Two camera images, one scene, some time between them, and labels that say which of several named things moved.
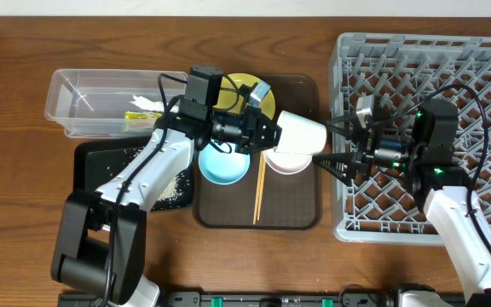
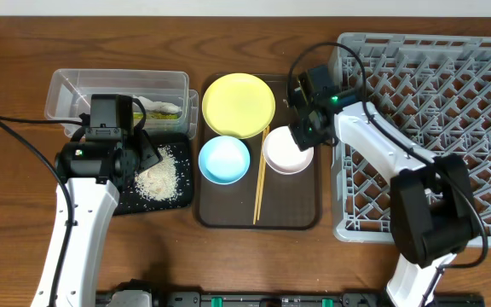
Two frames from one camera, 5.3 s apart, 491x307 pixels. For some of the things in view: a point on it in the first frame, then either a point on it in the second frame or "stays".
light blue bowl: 221,163 stays
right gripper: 363,150 to 303,136
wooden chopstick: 261,161 stays
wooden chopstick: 264,161 stays
